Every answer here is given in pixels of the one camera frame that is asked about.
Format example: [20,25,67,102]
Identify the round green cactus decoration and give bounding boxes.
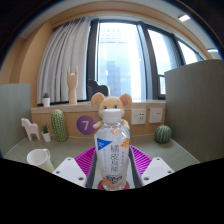
[153,124,173,145]

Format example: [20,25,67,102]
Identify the ceiling light panels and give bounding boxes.
[178,13,219,53]

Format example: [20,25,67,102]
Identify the grey-green desk partition panel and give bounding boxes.
[164,59,224,163]
[0,83,33,158]

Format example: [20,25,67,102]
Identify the tall green cactus decoration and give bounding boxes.
[50,108,69,143]

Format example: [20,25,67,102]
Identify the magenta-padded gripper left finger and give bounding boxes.
[52,145,99,190]

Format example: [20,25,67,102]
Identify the round purple number sign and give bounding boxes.
[76,115,97,136]

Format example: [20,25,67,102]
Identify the black horse figure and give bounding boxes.
[87,79,110,100]

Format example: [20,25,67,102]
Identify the white pleated curtain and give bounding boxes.
[36,17,93,105]

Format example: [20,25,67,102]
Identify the clear plastic drink bottle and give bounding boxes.
[94,108,131,192]

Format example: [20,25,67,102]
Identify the white plastic cup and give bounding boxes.
[26,148,55,174]

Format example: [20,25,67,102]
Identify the wooden hand model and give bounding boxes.
[66,65,79,105]

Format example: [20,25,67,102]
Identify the pink wooden horse figure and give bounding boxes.
[20,117,42,142]

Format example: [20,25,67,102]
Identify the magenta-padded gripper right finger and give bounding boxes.
[128,144,175,189]

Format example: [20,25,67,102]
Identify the small potted plant white pot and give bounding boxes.
[41,92,51,108]
[40,124,52,143]

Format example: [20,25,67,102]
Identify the dark framed window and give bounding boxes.
[85,18,205,101]

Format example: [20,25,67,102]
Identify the white wall socket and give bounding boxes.
[130,108,148,126]
[148,107,164,124]

